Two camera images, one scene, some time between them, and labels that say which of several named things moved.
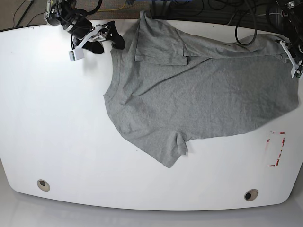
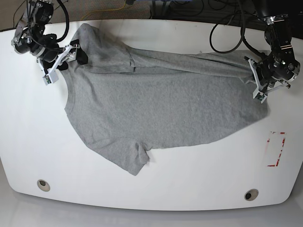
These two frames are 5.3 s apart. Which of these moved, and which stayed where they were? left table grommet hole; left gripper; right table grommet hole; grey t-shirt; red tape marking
Moved: grey t-shirt; left gripper
Stayed: left table grommet hole; red tape marking; right table grommet hole
